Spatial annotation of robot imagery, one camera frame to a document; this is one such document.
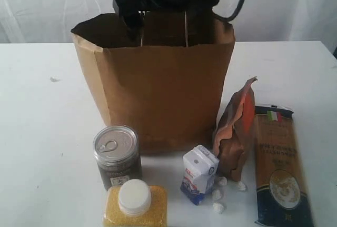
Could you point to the yellow millet bottle white cap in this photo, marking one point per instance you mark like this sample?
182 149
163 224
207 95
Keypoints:
136 204

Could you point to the clear can with pull-tab lid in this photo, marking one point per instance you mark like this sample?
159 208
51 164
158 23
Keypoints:
116 150

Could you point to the brown orange snack pouch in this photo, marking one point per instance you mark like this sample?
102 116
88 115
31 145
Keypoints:
234 135

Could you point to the spaghetti package dark blue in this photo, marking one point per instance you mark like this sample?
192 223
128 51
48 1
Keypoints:
282 198

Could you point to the white candy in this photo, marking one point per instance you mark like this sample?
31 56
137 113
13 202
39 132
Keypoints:
222 181
218 207
241 186
216 195

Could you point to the white blue milk carton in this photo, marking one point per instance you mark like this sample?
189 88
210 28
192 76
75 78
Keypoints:
200 166

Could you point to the clear jar with gold lid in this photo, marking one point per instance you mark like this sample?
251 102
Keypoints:
164 29

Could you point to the brown paper shopping bag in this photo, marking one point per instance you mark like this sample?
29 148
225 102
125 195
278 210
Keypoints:
169 95

